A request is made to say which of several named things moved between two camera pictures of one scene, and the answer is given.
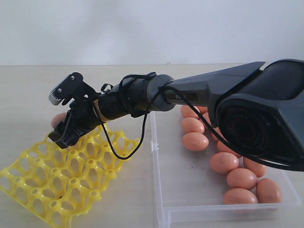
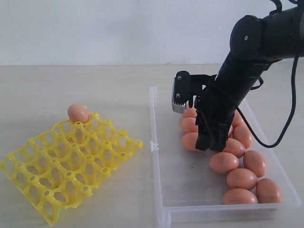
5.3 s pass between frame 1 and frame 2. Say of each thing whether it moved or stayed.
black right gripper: moved
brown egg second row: stayed
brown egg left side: stayed
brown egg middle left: stayed
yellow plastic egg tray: moved
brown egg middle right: stayed
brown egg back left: stayed
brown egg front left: stayed
